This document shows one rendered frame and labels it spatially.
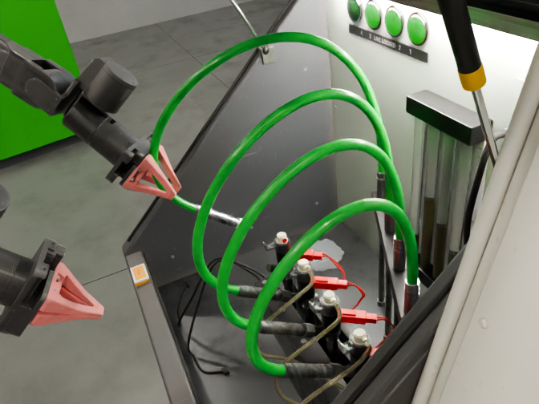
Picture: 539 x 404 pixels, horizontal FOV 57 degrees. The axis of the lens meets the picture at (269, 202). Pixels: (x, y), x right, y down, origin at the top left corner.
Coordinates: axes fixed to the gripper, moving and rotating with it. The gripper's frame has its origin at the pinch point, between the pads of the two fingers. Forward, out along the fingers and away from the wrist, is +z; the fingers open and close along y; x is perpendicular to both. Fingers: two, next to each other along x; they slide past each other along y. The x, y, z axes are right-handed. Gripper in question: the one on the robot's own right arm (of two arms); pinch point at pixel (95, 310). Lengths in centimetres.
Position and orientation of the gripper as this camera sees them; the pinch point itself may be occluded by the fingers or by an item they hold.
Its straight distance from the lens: 65.2
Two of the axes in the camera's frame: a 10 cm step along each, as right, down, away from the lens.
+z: 7.8, 4.4, 4.4
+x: -1.7, -5.4, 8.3
